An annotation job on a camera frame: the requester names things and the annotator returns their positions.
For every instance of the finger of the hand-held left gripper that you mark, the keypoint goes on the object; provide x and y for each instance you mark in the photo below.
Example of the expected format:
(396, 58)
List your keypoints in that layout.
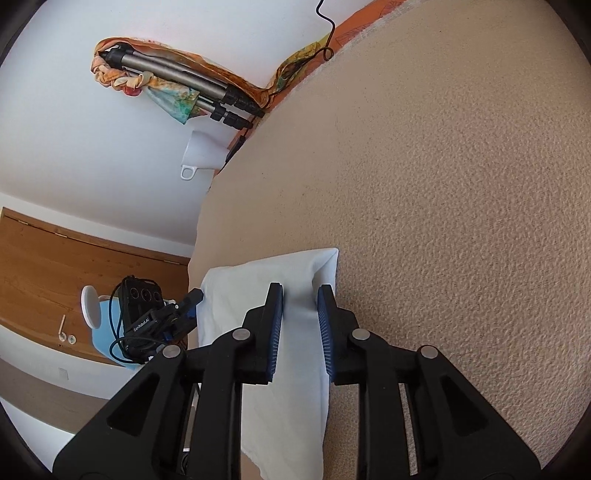
(191, 307)

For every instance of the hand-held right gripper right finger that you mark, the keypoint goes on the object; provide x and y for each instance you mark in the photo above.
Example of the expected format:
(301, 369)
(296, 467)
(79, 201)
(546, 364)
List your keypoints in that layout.
(325, 332)

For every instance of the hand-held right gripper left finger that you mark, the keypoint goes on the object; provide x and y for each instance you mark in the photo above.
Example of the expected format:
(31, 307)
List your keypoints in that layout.
(276, 332)

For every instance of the white small garment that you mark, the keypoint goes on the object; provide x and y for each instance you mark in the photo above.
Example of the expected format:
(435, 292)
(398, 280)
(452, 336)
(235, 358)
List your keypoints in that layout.
(295, 415)

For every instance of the light blue container white lid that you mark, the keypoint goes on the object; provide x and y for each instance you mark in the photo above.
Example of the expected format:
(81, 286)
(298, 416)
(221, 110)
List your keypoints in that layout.
(104, 337)

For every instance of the wooden door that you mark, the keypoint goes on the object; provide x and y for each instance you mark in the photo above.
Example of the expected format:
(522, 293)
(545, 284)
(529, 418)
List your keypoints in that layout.
(55, 277)

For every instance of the white mug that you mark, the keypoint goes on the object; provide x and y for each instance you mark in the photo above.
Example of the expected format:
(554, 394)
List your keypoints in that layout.
(203, 150)

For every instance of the beige blanket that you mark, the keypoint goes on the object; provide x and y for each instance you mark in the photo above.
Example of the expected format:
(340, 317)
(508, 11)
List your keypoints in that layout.
(438, 207)

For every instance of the tripod with colourful cloths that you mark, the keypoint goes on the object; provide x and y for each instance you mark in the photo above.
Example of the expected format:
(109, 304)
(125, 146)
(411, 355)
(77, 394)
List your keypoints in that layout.
(161, 94)

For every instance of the folded grey tripod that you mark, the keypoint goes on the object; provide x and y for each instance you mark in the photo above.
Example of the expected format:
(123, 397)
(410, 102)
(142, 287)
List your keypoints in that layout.
(184, 76)

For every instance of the white wall switch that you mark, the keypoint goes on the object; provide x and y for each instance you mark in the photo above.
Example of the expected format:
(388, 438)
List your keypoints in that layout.
(64, 374)

